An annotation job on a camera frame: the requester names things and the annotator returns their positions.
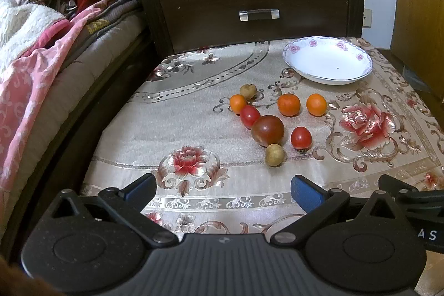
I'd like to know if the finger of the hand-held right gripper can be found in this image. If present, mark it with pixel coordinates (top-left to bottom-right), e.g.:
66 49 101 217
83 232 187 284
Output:
378 174 444 213

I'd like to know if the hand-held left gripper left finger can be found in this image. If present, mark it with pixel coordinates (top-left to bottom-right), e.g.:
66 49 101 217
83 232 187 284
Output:
43 173 179 246

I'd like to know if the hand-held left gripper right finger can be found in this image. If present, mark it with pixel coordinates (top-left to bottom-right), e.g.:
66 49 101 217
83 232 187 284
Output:
270 174 407 246

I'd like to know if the brown longan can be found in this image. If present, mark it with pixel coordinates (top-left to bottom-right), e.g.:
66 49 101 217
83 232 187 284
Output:
240 84 258 100
265 144 286 167

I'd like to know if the red cherry tomato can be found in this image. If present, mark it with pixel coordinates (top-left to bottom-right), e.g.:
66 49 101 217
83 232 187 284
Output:
291 127 312 150
240 105 261 129

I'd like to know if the large dark red tomato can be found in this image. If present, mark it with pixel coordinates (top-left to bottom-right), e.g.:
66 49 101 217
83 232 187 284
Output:
251 115 286 148

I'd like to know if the small orange citrus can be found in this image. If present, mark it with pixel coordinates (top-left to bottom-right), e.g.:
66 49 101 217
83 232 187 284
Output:
277 93 301 117
306 93 328 117
229 94 248 115

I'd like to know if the white floral plate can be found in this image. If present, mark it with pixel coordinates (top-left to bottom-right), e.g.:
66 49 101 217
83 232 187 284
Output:
282 36 374 86

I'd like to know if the pink floral blanket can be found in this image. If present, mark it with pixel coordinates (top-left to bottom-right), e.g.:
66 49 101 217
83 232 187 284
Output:
0 0 121 193

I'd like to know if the grey mattress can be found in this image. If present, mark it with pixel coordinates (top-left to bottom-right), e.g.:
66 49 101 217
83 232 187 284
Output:
33 0 150 130

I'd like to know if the wooden wardrobe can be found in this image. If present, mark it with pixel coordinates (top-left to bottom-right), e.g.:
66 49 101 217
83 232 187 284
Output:
389 0 444 104

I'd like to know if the dark wooden nightstand drawer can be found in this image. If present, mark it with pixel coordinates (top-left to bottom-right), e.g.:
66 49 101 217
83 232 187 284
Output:
136 0 367 59

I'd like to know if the white fleece blanket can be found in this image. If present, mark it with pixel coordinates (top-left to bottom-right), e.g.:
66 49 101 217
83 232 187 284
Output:
0 0 66 75

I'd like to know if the dark wooden bed frame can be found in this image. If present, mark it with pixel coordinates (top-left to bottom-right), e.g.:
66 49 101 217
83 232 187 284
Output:
0 31 163 258

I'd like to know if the clear drawer handle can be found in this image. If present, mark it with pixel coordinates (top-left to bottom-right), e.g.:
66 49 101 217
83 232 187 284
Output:
239 8 280 22

